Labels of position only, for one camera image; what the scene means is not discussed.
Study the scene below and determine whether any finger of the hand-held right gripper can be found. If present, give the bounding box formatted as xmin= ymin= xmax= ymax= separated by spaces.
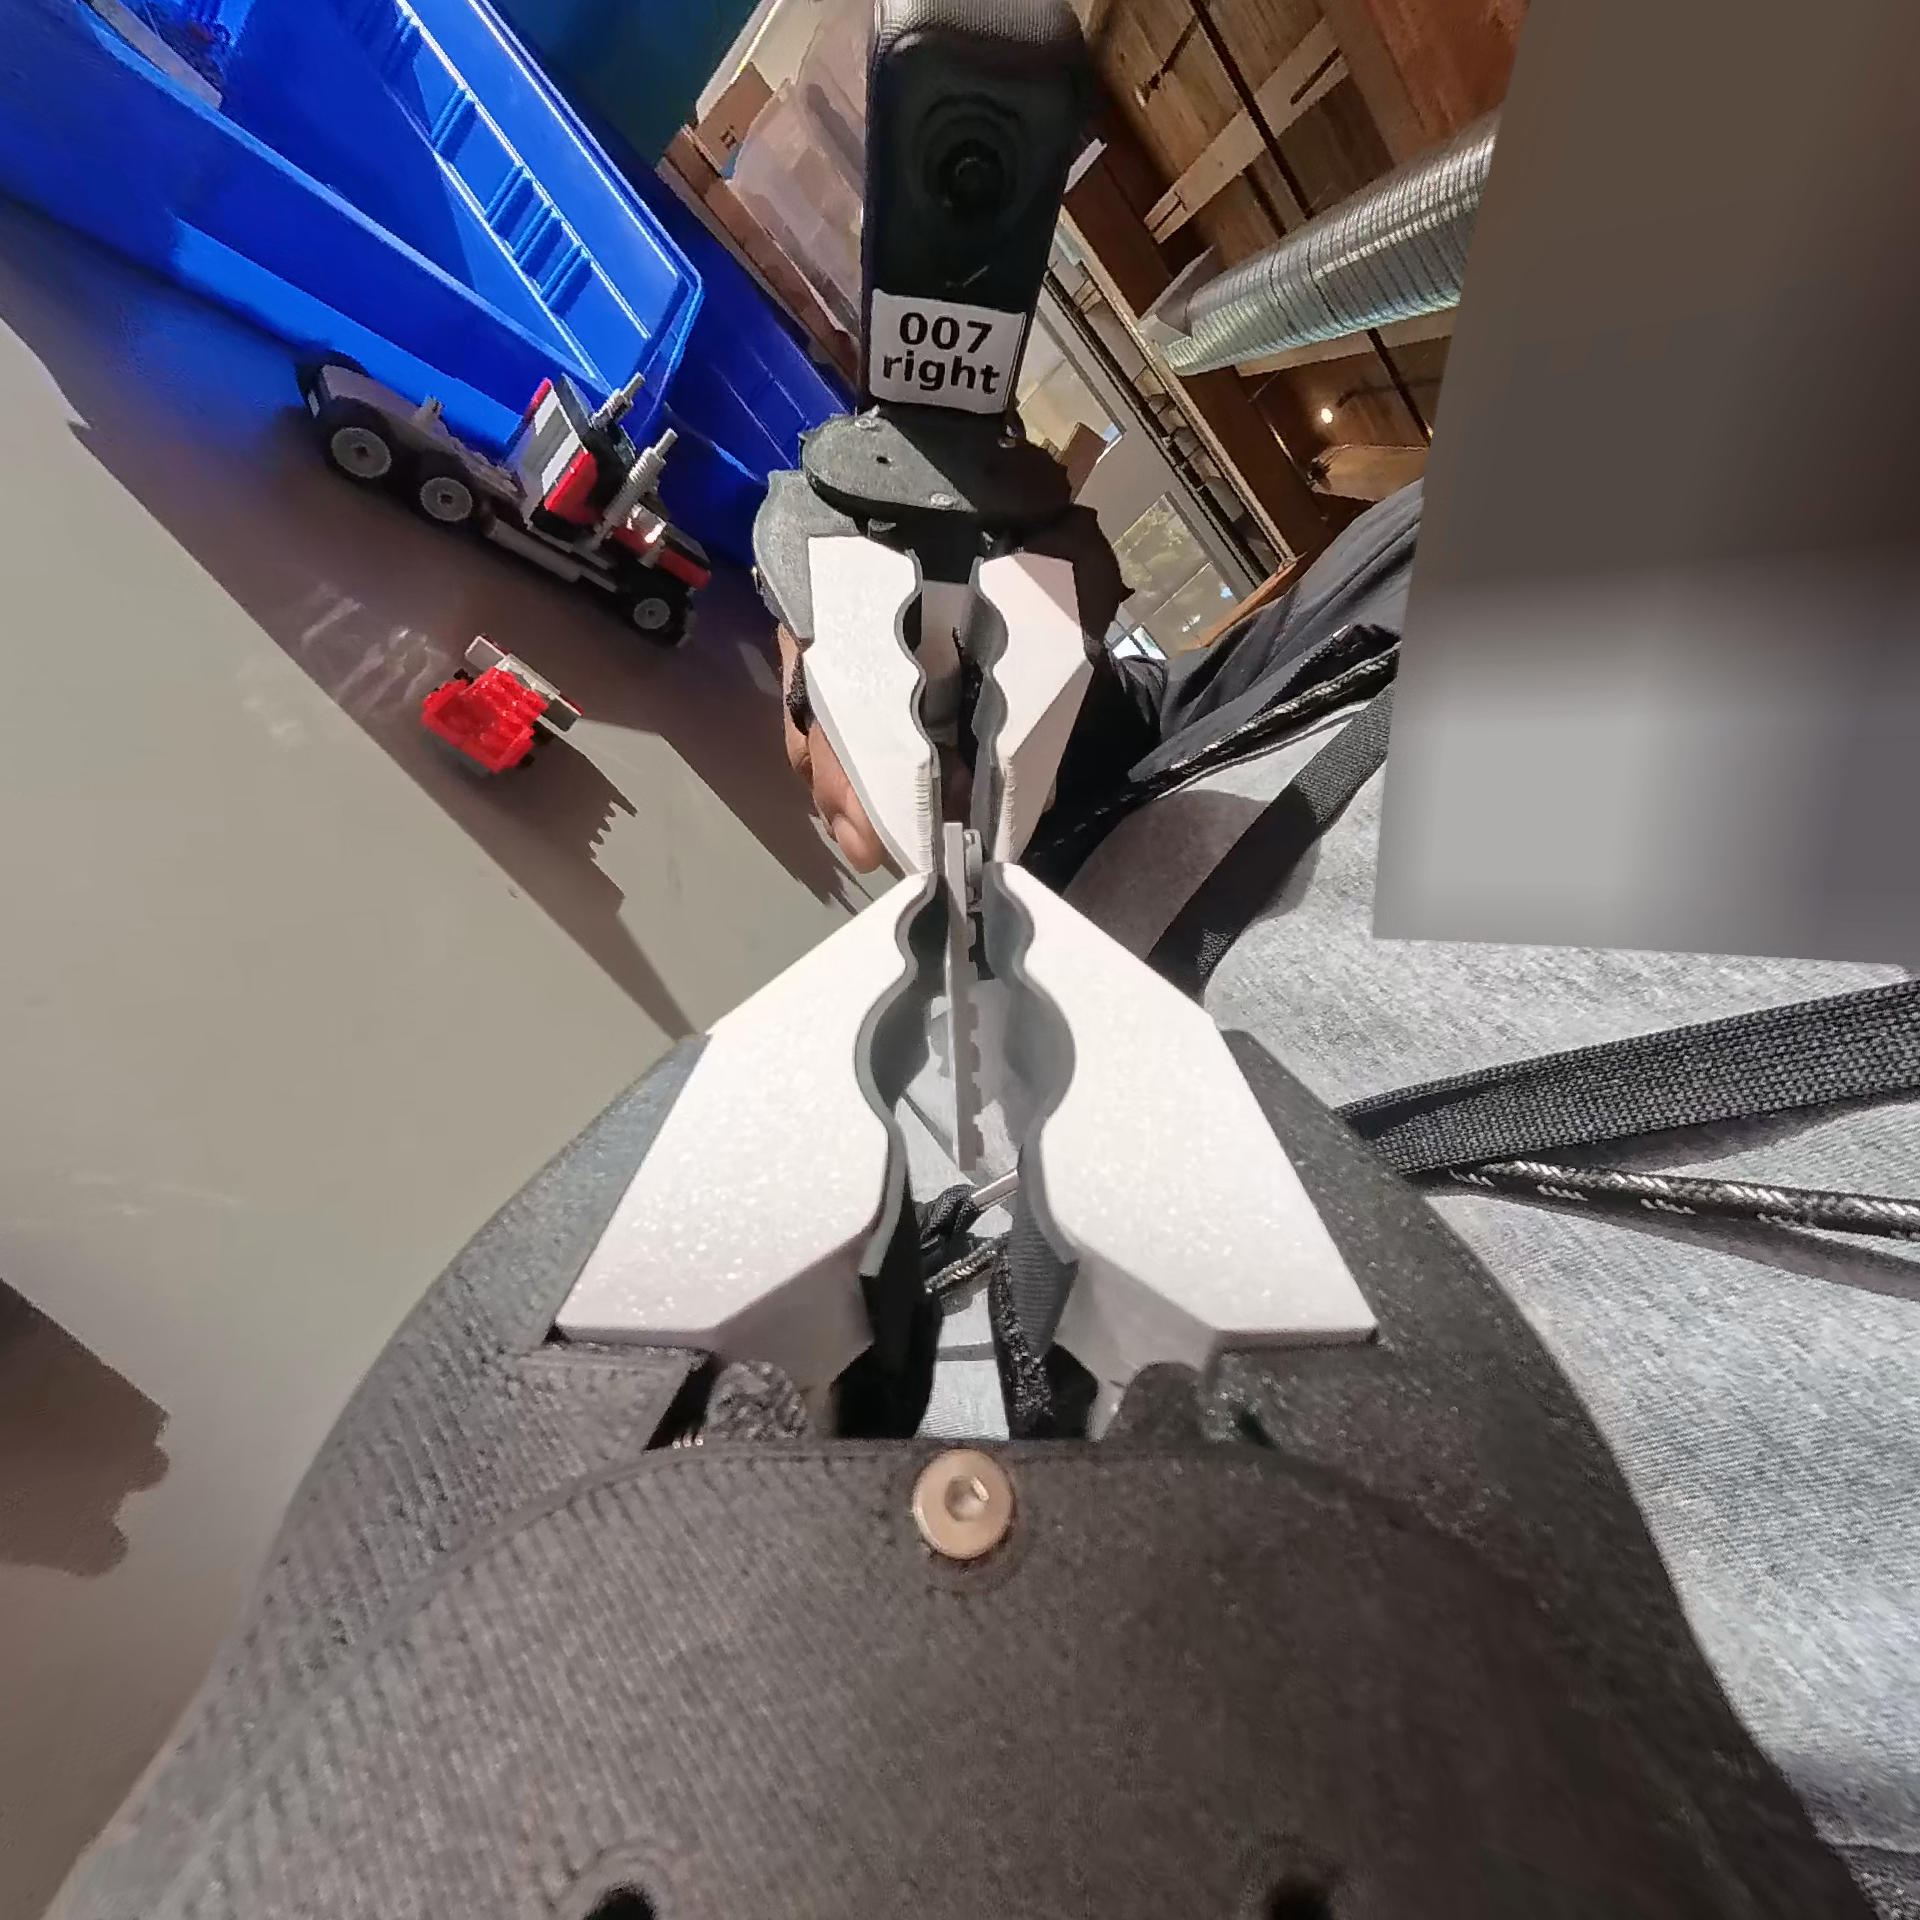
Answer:
xmin=961 ymin=547 xmax=1099 ymax=863
xmin=803 ymin=532 xmax=944 ymax=882

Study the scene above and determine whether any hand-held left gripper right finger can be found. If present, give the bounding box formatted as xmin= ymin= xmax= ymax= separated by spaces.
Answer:
xmin=976 ymin=862 xmax=1379 ymax=1412

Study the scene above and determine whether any small red brick assembly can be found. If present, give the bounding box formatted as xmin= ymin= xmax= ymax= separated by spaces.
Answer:
xmin=421 ymin=638 xmax=584 ymax=776

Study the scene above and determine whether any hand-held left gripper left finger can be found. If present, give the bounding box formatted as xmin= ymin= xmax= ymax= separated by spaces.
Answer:
xmin=550 ymin=874 xmax=953 ymax=1404

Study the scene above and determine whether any silver ventilation duct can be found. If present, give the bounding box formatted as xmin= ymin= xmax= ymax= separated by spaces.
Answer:
xmin=1161 ymin=112 xmax=1502 ymax=378

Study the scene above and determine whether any person's right hand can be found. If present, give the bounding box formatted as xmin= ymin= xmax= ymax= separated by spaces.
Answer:
xmin=773 ymin=615 xmax=910 ymax=875

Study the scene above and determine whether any toy brick truck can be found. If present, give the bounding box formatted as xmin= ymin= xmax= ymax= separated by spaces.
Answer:
xmin=300 ymin=358 xmax=715 ymax=650

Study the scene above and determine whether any person's right forearm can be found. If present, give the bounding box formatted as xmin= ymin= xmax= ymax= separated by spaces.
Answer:
xmin=1035 ymin=479 xmax=1426 ymax=902

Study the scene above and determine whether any grey toy brick plate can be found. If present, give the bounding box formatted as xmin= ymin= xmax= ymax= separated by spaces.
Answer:
xmin=920 ymin=815 xmax=1025 ymax=1203

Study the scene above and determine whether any blue plastic bin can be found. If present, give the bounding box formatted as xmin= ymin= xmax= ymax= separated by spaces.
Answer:
xmin=496 ymin=0 xmax=865 ymax=565
xmin=0 ymin=0 xmax=707 ymax=452

